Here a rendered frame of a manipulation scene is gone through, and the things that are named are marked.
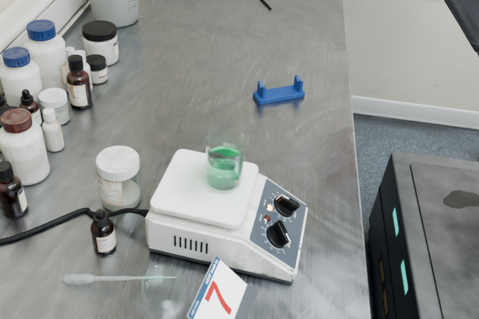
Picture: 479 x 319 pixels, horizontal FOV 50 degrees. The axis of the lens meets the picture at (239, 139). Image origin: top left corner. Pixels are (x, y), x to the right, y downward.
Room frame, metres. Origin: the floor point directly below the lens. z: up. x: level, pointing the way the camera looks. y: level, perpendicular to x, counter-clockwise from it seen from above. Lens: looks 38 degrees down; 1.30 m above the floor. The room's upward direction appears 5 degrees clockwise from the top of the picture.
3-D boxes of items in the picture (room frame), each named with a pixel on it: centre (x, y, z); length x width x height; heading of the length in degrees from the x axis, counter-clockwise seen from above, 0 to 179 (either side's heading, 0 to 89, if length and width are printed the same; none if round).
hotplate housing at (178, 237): (0.48, 0.01, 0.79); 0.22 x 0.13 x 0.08; 80
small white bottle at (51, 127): (0.63, 0.30, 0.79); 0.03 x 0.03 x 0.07
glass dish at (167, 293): (0.37, 0.08, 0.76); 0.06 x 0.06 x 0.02
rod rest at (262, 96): (0.84, -0.07, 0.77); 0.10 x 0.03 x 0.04; 116
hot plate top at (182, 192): (0.49, 0.04, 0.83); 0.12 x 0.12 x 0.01; 80
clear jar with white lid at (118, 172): (0.53, 0.17, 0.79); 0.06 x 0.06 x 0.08
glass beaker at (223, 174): (0.49, 0.02, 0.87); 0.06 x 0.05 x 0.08; 19
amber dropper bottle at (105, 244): (0.44, 0.17, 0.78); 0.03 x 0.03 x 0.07
